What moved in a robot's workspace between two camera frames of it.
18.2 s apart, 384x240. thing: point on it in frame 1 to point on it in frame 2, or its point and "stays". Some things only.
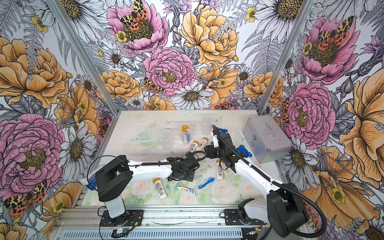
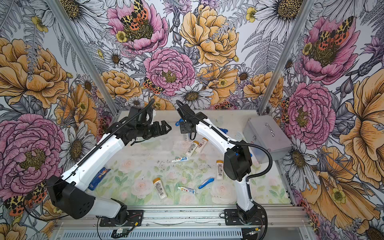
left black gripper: (190, 176) to (156, 131)
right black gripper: (209, 152) to (182, 129)
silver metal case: (268, 141) stays
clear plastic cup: (185, 130) stays
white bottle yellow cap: (193, 146) stays
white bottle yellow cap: (202, 144) stays
